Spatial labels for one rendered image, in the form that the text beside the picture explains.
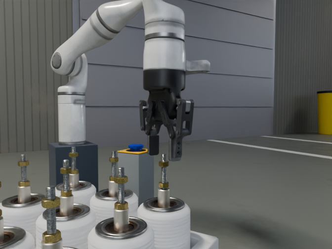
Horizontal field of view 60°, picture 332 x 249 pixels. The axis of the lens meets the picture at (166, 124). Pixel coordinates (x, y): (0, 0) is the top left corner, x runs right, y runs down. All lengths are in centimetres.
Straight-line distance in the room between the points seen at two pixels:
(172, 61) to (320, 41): 571
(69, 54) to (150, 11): 53
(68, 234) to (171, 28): 36
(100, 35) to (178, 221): 62
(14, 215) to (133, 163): 30
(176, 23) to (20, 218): 43
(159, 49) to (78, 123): 60
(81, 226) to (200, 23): 368
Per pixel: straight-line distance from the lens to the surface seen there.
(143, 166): 74
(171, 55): 49
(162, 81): 48
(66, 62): 101
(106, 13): 90
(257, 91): 463
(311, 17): 599
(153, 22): 51
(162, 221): 50
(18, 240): 44
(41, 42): 321
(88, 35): 95
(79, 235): 50
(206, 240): 58
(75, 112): 102
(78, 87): 103
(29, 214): 58
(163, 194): 52
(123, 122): 332
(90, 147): 102
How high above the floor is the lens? 43
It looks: 3 degrees down
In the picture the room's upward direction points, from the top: straight up
